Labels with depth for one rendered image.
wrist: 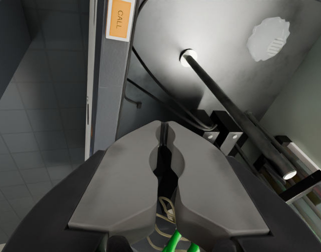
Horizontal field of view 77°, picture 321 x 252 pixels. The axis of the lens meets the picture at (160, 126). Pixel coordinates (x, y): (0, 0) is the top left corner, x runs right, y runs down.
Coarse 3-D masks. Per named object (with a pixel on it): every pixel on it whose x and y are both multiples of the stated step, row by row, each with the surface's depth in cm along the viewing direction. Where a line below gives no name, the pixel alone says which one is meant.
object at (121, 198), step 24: (120, 144) 10; (144, 144) 10; (120, 168) 8; (144, 168) 8; (96, 192) 7; (120, 192) 7; (144, 192) 7; (72, 216) 6; (96, 216) 6; (120, 216) 6; (144, 216) 7
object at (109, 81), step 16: (96, 16) 38; (96, 32) 37; (96, 48) 36; (112, 48) 28; (128, 48) 29; (96, 64) 35; (112, 64) 30; (128, 64) 31; (96, 80) 34; (112, 80) 31; (96, 96) 34; (112, 96) 33; (96, 112) 35; (112, 112) 35; (96, 128) 37; (112, 128) 38; (96, 144) 40
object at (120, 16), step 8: (112, 0) 24; (120, 0) 24; (112, 8) 24; (120, 8) 24; (128, 8) 24; (112, 16) 25; (120, 16) 25; (128, 16) 25; (112, 24) 25; (120, 24) 25; (112, 32) 26; (120, 32) 26
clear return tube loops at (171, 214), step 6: (162, 198) 48; (162, 204) 45; (168, 210) 60; (162, 216) 57; (168, 216) 59; (174, 216) 43; (174, 222) 57; (156, 228) 48; (162, 234) 48; (168, 234) 48; (186, 240) 48; (156, 246) 52
